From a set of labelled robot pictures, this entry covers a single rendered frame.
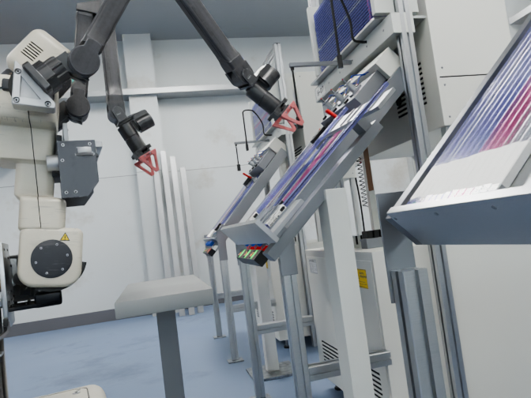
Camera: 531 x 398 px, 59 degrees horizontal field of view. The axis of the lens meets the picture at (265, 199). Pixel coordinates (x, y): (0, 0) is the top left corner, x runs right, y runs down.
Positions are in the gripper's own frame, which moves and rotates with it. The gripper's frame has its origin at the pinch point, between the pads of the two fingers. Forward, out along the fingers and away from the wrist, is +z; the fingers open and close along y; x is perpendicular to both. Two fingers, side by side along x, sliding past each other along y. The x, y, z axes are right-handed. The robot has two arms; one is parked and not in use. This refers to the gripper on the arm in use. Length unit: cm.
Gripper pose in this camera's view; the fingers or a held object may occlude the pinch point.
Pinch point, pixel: (296, 125)
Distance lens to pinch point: 159.9
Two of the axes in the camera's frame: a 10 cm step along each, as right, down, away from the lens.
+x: -5.9, 7.9, -1.9
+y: -2.1, 0.8, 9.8
